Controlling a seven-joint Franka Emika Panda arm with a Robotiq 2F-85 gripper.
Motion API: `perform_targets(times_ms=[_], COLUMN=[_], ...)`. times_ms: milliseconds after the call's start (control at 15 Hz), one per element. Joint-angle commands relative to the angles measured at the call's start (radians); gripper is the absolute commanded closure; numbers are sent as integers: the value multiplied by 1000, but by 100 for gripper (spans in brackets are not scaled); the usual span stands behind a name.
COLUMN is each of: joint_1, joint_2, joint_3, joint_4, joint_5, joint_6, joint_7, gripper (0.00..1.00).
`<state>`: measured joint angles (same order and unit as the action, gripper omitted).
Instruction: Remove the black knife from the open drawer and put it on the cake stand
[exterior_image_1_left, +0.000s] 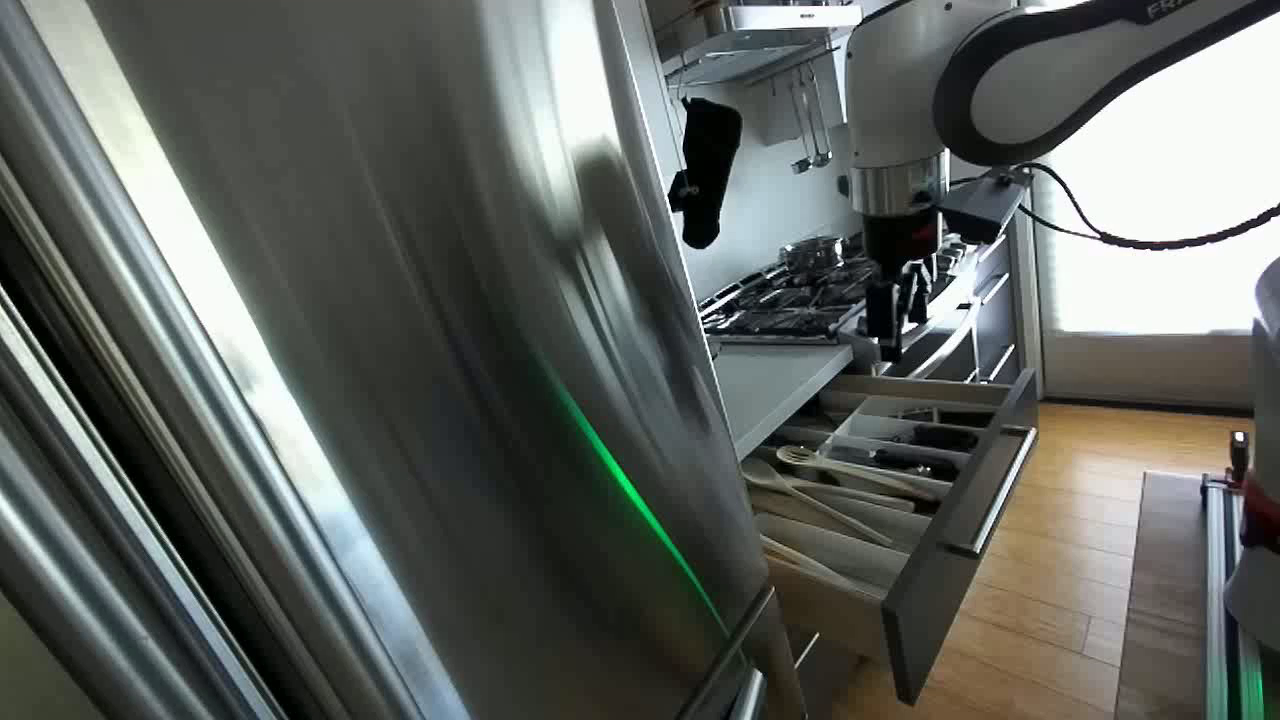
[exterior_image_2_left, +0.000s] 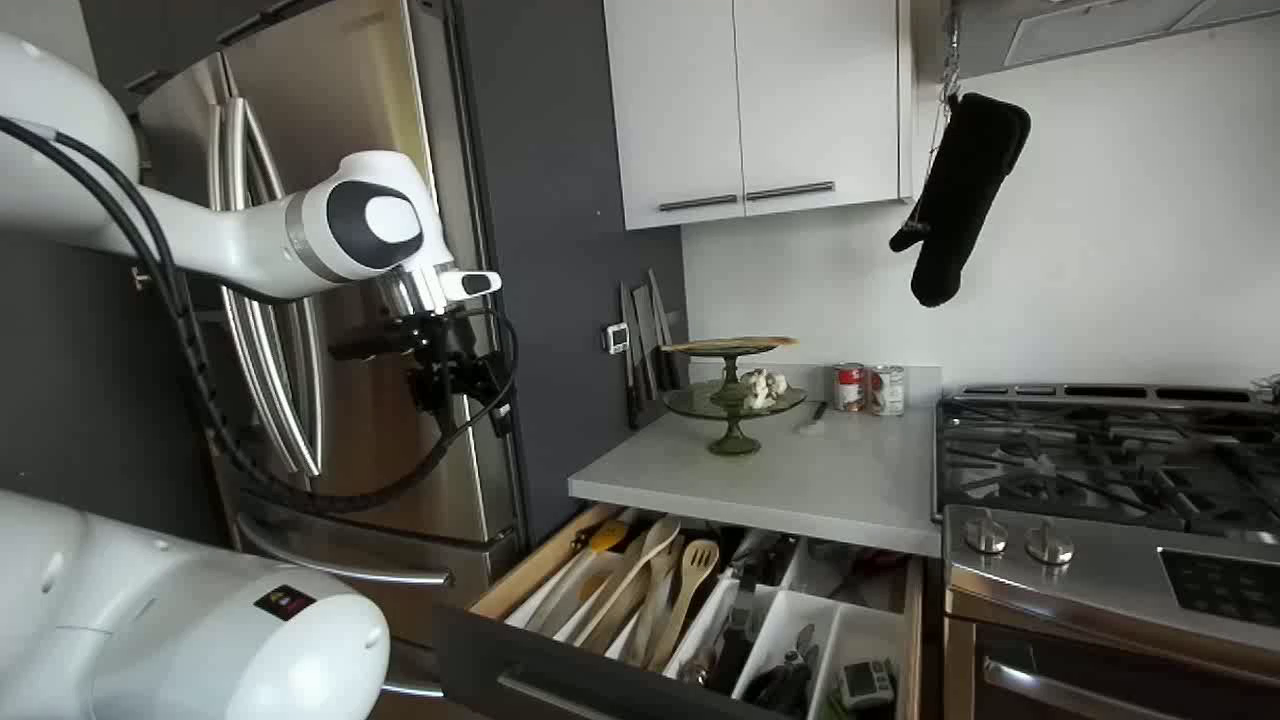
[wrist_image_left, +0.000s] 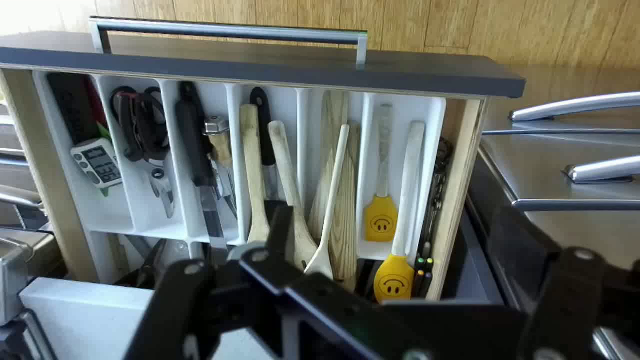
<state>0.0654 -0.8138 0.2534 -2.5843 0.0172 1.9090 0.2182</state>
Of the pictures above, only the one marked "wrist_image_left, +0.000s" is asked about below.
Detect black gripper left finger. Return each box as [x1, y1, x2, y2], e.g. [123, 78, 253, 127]
[123, 202, 397, 360]

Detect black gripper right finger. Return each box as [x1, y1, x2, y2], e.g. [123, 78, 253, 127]
[386, 169, 640, 360]

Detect dark grey front wooden drawer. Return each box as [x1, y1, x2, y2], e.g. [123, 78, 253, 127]
[0, 17, 529, 306]

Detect dark slim scissors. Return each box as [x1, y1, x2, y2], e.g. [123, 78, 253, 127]
[113, 239, 173, 290]

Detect white cutlery organizer tray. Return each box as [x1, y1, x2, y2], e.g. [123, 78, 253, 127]
[32, 70, 449, 267]

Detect stainless steel fridge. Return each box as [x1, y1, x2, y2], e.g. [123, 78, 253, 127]
[466, 88, 640, 360]

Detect plain wooden spoon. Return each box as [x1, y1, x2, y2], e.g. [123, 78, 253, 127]
[267, 118, 319, 268]
[239, 102, 273, 246]

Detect white digital kitchen timer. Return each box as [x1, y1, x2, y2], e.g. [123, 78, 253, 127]
[68, 136, 127, 196]

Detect large yellow smiley spatula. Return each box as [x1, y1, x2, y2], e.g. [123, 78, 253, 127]
[373, 118, 428, 306]

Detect wide wooden spatula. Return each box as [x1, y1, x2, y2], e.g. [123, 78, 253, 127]
[309, 88, 362, 292]

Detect pale slim wooden spoon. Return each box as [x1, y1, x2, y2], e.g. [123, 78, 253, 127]
[303, 122, 352, 279]

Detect black rectangular device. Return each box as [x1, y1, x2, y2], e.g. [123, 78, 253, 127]
[46, 72, 109, 146]

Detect steel fridge bar handle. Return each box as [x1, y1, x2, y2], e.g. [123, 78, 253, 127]
[509, 90, 640, 125]
[567, 154, 640, 187]

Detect black handled silver blade knife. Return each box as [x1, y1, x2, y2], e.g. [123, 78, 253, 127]
[174, 81, 229, 253]

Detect black handled kitchen scissors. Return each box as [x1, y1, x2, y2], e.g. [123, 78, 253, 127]
[109, 84, 181, 220]

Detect steel drawer bar handle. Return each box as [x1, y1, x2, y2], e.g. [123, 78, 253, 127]
[88, 17, 371, 69]

